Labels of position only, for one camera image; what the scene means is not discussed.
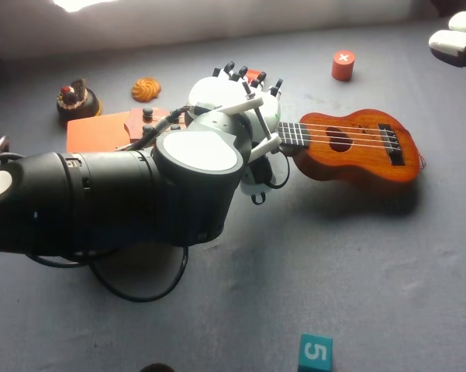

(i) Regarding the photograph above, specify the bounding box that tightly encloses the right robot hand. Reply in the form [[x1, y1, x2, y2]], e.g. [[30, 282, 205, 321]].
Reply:
[[428, 10, 466, 75]]

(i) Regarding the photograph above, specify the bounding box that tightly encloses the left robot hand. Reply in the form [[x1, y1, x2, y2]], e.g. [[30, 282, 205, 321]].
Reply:
[[188, 60, 285, 133]]

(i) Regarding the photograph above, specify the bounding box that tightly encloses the orange wooden ukulele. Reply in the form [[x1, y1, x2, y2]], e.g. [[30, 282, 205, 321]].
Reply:
[[123, 107, 426, 195]]

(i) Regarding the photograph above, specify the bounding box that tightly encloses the toy swirl cookie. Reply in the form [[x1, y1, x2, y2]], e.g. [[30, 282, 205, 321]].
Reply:
[[130, 77, 162, 103]]

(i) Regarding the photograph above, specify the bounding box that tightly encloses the orange cylinder block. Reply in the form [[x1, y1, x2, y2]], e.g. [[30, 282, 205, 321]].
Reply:
[[330, 50, 357, 82]]

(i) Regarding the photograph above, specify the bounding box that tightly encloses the large orange cube block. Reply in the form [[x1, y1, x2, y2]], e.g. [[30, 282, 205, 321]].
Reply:
[[65, 112, 157, 154]]

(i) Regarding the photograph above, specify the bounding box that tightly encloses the toy chocolate cake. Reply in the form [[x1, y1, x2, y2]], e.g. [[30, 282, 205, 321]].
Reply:
[[56, 78, 102, 119]]

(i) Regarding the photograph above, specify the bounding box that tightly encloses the grey table cloth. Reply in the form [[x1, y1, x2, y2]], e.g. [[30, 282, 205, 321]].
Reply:
[[0, 19, 466, 372]]

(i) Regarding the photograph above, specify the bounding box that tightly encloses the blue number five block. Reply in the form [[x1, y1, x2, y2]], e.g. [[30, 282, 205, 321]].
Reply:
[[297, 333, 333, 371]]

